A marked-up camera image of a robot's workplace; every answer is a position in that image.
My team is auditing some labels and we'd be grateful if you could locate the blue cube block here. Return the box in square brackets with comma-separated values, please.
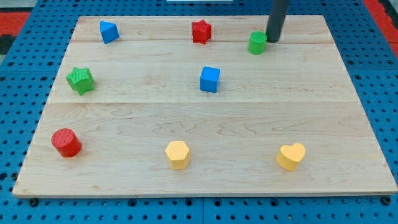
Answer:
[200, 67, 220, 93]

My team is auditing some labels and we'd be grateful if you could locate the yellow hexagon block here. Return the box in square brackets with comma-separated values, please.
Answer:
[165, 141, 190, 170]

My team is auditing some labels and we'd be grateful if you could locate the light wooden board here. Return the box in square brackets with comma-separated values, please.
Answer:
[13, 15, 397, 198]

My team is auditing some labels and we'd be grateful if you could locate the red star block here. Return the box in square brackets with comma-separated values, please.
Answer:
[192, 19, 212, 45]

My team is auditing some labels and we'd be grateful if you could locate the green cylinder block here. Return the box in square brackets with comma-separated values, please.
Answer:
[248, 30, 267, 55]

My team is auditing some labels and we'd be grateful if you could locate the yellow heart block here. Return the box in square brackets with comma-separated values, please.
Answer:
[276, 143, 305, 171]

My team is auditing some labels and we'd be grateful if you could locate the blue triangle block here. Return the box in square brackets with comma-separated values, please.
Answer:
[99, 21, 119, 44]

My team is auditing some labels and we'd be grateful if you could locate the green star block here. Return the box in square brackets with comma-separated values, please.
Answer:
[66, 67, 95, 95]

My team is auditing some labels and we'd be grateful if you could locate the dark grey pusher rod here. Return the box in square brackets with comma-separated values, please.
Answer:
[266, 0, 290, 43]

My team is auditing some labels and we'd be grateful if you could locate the red cylinder block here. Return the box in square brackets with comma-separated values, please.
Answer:
[51, 128, 82, 157]

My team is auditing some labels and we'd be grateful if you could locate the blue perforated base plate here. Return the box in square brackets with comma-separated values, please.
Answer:
[1, 0, 397, 223]

